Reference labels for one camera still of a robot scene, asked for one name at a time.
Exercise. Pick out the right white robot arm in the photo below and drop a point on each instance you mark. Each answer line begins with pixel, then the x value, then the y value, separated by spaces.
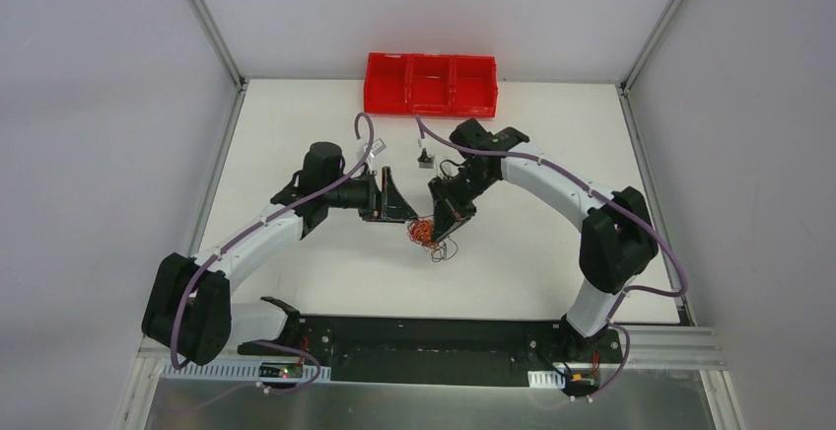
pixel 617 240

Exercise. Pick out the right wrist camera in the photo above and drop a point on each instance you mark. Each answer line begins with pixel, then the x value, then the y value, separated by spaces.
pixel 426 158

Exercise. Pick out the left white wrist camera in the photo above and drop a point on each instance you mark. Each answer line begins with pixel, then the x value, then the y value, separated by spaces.
pixel 367 151

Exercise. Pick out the slotted cable duct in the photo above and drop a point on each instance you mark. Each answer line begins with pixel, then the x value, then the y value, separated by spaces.
pixel 546 380
pixel 281 371

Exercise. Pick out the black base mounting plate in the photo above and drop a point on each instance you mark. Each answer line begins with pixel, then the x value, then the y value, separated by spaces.
pixel 442 352

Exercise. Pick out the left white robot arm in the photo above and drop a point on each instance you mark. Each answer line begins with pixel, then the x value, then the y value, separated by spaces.
pixel 190 309

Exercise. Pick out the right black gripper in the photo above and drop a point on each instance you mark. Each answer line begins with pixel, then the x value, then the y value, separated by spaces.
pixel 451 198

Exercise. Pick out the right slotted cable duct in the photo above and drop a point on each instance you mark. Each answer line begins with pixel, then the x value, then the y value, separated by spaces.
pixel 546 380

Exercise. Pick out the red three-compartment bin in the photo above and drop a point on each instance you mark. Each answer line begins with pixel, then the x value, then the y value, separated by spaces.
pixel 439 85

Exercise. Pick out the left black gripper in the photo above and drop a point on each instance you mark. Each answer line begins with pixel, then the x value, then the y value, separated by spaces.
pixel 379 193

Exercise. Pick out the left slotted cable duct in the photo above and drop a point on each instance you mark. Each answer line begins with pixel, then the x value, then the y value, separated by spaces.
pixel 281 371

